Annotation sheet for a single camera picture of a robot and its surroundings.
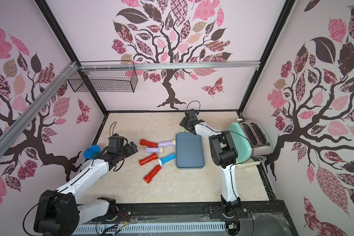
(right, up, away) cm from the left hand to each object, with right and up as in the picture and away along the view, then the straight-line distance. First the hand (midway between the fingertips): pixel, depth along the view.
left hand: (131, 151), depth 87 cm
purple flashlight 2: (+16, 0, +7) cm, 17 cm away
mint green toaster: (+71, +8, -5) cm, 72 cm away
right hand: (+33, +19, +15) cm, 41 cm away
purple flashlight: (+21, +4, +10) cm, 24 cm away
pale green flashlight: (+32, +13, +18) cm, 39 cm away
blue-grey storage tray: (+36, -1, +7) cm, 37 cm away
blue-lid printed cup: (-23, 0, -2) cm, 23 cm away
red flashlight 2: (+8, -6, +2) cm, 10 cm away
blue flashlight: (+20, -6, +2) cm, 21 cm away
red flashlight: (+7, +4, +11) cm, 13 cm away
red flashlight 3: (+11, -15, -5) cm, 19 cm away
